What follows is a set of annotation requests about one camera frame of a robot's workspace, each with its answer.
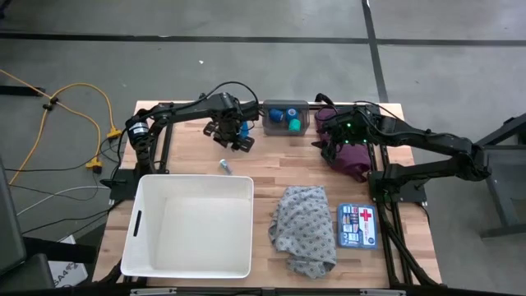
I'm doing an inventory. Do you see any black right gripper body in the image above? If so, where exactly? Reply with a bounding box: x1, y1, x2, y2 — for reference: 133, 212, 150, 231
324, 111, 371, 150

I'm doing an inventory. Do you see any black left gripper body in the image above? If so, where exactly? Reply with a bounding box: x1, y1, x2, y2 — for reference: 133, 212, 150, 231
210, 108, 246, 143

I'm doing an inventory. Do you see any purple cloth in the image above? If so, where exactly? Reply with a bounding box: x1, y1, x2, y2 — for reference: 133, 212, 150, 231
314, 107, 373, 183

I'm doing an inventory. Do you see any grey translucent plastic bin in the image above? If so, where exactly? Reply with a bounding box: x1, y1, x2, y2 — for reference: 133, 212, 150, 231
261, 99, 311, 137

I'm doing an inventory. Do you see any white woven-pattern plastic basket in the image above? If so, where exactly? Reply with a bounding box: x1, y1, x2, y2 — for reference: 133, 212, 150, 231
120, 174, 255, 280

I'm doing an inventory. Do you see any blue first aid kit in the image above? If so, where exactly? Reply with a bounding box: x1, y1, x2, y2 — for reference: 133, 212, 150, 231
336, 201, 380, 251

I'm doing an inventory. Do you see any grey patterned cloth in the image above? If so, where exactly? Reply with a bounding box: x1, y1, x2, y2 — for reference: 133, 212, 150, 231
268, 185, 338, 280

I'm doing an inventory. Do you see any black metal cart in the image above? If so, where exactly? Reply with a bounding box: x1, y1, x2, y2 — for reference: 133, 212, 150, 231
472, 112, 526, 240

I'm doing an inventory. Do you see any white printed box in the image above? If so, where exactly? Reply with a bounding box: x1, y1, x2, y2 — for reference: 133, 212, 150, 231
48, 234, 90, 289

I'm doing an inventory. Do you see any black computer monitor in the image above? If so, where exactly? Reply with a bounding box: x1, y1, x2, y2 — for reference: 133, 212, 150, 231
0, 157, 28, 277

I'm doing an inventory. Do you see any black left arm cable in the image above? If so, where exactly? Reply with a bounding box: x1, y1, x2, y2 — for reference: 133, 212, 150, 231
202, 80, 261, 109

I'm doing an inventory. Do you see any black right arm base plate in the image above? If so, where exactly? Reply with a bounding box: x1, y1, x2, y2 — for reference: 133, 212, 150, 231
367, 169, 429, 203

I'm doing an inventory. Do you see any yellow extension cord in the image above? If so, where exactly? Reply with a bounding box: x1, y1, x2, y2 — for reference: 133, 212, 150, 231
0, 68, 124, 141
7, 98, 104, 187

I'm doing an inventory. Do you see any black floor cable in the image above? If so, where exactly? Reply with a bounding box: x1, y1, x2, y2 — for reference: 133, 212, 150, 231
3, 138, 129, 174

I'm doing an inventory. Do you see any white floor cable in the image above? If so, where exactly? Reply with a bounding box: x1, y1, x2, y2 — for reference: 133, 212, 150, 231
16, 185, 97, 217

